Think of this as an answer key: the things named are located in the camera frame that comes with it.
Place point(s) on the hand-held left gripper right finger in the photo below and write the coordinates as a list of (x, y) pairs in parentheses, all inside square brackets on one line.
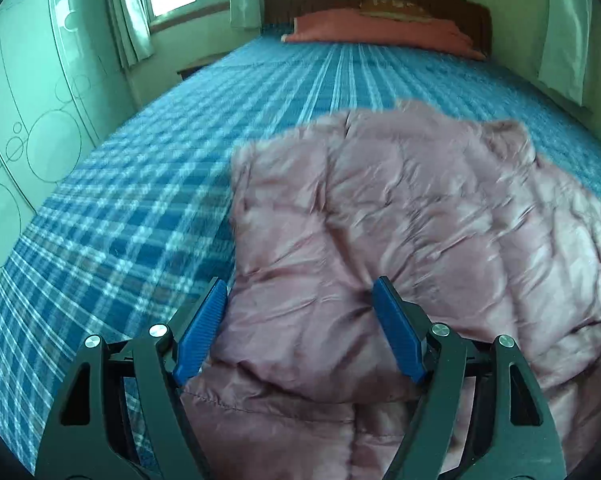
[(398, 332)]

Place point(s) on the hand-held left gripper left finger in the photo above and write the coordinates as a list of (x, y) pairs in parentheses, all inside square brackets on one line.
[(203, 332)]

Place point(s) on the pink puffer jacket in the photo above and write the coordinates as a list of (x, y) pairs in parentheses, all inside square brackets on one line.
[(380, 200)]

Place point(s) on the bed with blue plaid sheet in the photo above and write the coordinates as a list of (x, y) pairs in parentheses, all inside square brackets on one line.
[(155, 160)]

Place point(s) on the wooden nightstand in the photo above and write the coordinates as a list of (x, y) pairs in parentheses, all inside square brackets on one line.
[(195, 65)]

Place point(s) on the white wardrobe with circle pattern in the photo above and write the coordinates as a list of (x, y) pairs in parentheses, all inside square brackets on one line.
[(35, 85)]

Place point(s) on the pink pillow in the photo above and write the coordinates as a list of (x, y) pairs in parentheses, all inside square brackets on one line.
[(380, 32)]

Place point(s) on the patterned brown cushion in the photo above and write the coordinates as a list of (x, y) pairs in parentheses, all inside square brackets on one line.
[(390, 7)]

